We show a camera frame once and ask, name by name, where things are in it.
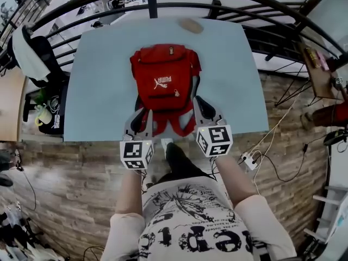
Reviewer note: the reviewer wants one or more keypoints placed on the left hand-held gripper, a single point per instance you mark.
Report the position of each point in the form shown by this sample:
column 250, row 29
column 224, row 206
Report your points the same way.
column 133, row 151

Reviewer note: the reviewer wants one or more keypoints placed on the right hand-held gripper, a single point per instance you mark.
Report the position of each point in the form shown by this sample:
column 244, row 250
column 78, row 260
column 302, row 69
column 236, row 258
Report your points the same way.
column 214, row 141

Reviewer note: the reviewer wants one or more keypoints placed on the red backpack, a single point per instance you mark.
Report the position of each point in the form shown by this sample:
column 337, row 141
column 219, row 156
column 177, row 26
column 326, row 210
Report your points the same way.
column 163, row 69

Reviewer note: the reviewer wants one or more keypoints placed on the person's right forearm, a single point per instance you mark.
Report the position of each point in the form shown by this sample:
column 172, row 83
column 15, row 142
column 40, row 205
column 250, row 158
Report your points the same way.
column 236, row 181

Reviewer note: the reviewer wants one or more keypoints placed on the person's left forearm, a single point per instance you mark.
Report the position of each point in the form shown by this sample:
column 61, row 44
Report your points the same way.
column 129, row 192

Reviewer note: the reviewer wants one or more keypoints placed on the white shoe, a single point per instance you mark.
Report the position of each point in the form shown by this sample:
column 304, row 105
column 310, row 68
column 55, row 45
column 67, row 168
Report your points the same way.
column 164, row 143

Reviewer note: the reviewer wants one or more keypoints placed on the light blue table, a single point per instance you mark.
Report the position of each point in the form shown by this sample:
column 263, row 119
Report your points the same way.
column 103, row 91

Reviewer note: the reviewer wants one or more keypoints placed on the black trousers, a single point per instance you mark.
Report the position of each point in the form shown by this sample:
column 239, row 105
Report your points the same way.
column 182, row 164

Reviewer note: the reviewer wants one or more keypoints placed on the white power strip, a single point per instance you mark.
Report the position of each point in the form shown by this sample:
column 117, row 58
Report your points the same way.
column 248, row 160

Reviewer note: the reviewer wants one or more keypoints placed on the brown oval wooden object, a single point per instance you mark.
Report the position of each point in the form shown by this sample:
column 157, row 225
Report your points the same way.
column 191, row 25

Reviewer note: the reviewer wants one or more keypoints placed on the yellow-green watering can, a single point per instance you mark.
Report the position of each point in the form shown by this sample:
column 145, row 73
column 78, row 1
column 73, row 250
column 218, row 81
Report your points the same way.
column 43, row 114

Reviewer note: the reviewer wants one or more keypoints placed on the green plant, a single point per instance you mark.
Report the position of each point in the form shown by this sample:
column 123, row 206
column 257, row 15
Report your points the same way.
column 40, row 95

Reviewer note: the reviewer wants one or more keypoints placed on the white printed shirt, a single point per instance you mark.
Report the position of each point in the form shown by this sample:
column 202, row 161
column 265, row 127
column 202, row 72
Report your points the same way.
column 187, row 222

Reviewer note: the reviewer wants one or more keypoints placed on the black metal railing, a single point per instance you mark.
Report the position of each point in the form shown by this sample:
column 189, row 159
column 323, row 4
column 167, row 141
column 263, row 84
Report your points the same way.
column 152, row 1

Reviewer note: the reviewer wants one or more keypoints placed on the black office chair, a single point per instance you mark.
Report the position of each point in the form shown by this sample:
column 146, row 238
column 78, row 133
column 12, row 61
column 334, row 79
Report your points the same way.
column 44, row 53

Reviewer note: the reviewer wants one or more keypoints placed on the wooden side desk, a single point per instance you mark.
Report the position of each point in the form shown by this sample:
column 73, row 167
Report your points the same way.
column 319, row 80

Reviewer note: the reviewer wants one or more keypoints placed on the pink box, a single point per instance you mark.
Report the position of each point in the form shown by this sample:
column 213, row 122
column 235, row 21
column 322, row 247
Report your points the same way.
column 323, row 60

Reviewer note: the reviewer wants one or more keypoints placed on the white cloth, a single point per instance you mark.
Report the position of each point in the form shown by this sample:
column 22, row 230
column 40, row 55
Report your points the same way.
column 27, row 58

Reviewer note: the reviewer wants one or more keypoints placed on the white shelf rack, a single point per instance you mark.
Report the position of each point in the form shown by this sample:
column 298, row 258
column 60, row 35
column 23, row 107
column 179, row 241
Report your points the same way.
column 329, row 216

